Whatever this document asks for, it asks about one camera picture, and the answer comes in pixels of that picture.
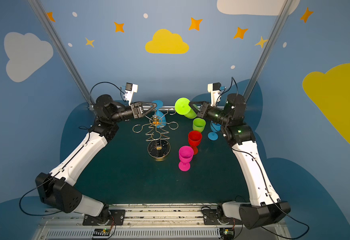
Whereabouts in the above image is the blue wine glass front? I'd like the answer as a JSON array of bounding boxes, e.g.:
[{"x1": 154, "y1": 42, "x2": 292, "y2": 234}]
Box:
[{"x1": 207, "y1": 122, "x2": 221, "y2": 141}]

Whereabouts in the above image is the left circuit board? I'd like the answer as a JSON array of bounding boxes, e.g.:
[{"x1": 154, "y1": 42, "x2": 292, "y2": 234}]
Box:
[{"x1": 92, "y1": 229, "x2": 111, "y2": 239}]

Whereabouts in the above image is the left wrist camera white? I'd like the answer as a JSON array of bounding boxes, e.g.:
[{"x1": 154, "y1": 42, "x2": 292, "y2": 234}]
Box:
[{"x1": 122, "y1": 83, "x2": 139, "y2": 105}]

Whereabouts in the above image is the red wine glass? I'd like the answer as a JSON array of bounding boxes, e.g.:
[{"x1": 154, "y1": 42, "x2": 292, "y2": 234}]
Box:
[{"x1": 188, "y1": 131, "x2": 202, "y2": 155}]

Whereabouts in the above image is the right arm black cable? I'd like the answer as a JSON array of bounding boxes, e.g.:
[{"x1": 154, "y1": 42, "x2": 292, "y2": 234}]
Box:
[{"x1": 258, "y1": 215, "x2": 310, "y2": 240}]

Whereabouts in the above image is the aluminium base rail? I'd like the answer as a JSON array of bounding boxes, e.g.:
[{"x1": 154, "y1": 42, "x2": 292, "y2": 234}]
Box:
[{"x1": 33, "y1": 203, "x2": 291, "y2": 240}]

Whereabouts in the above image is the pink wine glass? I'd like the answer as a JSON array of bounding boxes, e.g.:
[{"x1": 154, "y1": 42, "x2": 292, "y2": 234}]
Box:
[{"x1": 178, "y1": 146, "x2": 194, "y2": 172}]

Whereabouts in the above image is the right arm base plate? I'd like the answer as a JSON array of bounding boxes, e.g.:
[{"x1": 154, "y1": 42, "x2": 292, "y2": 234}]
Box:
[{"x1": 201, "y1": 208, "x2": 242, "y2": 225}]

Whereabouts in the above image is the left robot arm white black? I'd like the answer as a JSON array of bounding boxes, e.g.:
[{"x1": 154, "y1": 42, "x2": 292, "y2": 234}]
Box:
[{"x1": 36, "y1": 95, "x2": 157, "y2": 225}]

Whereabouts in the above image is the aluminium frame right post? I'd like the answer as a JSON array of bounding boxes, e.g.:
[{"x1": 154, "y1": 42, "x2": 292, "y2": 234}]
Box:
[{"x1": 243, "y1": 0, "x2": 294, "y2": 102}]

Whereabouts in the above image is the green wine glass back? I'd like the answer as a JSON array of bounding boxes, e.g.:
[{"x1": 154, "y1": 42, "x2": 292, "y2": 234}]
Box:
[{"x1": 175, "y1": 98, "x2": 191, "y2": 119}]

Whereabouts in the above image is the aluminium frame left post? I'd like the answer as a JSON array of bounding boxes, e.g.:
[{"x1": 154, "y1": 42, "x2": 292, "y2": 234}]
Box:
[{"x1": 28, "y1": 0, "x2": 93, "y2": 105}]

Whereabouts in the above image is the circuit board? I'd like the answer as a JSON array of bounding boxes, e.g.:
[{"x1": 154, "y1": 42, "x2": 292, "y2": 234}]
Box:
[
  {"x1": 219, "y1": 228, "x2": 235, "y2": 240},
  {"x1": 92, "y1": 229, "x2": 111, "y2": 239}
]

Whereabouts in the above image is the blue wine glass back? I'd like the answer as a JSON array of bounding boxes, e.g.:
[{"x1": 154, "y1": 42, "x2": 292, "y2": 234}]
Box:
[{"x1": 153, "y1": 100, "x2": 167, "y2": 128}]

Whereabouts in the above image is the green wine glass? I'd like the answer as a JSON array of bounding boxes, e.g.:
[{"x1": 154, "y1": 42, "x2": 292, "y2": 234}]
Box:
[
  {"x1": 175, "y1": 98, "x2": 191, "y2": 119},
  {"x1": 192, "y1": 118, "x2": 206, "y2": 133}
]

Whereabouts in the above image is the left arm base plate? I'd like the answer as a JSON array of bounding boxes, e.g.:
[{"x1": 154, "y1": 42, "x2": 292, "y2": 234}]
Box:
[{"x1": 83, "y1": 209, "x2": 126, "y2": 226}]

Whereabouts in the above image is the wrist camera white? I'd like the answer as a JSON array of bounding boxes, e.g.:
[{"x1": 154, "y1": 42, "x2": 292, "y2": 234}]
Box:
[
  {"x1": 122, "y1": 83, "x2": 139, "y2": 105},
  {"x1": 207, "y1": 83, "x2": 226, "y2": 107}
]

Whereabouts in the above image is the aluminium frame post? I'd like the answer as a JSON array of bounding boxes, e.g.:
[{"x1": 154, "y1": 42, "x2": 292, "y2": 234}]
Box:
[
  {"x1": 28, "y1": 0, "x2": 93, "y2": 105},
  {"x1": 243, "y1": 0, "x2": 294, "y2": 102}
]

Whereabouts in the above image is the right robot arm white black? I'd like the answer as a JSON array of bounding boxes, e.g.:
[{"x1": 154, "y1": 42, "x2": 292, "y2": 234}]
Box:
[{"x1": 189, "y1": 94, "x2": 291, "y2": 230}]

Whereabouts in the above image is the right circuit board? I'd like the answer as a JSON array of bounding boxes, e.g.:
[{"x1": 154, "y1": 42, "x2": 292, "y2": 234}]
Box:
[{"x1": 219, "y1": 228, "x2": 235, "y2": 240}]

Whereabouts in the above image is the gold wire wine glass rack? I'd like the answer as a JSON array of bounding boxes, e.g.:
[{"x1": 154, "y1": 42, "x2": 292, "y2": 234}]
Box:
[{"x1": 132, "y1": 108, "x2": 179, "y2": 162}]

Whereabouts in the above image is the blue wine glass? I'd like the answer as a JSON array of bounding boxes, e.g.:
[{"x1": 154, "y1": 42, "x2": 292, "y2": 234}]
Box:
[
  {"x1": 207, "y1": 122, "x2": 221, "y2": 141},
  {"x1": 153, "y1": 100, "x2": 167, "y2": 128}
]

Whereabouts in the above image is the aluminium frame back bar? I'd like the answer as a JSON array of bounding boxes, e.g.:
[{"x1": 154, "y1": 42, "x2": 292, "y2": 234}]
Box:
[{"x1": 88, "y1": 104, "x2": 246, "y2": 113}]

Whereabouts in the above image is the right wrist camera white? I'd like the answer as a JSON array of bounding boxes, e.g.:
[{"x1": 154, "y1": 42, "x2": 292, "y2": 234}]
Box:
[{"x1": 207, "y1": 83, "x2": 226, "y2": 107}]

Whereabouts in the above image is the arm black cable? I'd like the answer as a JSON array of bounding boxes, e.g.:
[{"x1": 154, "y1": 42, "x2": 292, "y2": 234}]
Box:
[
  {"x1": 89, "y1": 81, "x2": 127, "y2": 106},
  {"x1": 258, "y1": 215, "x2": 310, "y2": 240}
]

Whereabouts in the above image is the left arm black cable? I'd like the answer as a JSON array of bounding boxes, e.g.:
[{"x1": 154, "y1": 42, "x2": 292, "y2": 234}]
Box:
[{"x1": 89, "y1": 81, "x2": 127, "y2": 106}]

